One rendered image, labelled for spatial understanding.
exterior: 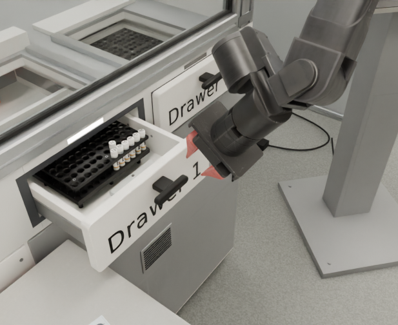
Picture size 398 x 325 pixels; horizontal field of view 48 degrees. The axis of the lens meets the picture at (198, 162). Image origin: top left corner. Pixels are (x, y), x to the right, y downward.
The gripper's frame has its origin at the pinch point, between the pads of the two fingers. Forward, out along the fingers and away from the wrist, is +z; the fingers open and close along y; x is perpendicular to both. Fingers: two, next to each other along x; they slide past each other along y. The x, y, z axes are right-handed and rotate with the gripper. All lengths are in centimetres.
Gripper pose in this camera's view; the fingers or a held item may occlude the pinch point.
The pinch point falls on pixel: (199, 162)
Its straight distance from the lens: 69.5
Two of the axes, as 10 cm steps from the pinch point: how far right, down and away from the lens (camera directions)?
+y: -6.4, -7.6, -0.1
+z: -4.6, 3.8, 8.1
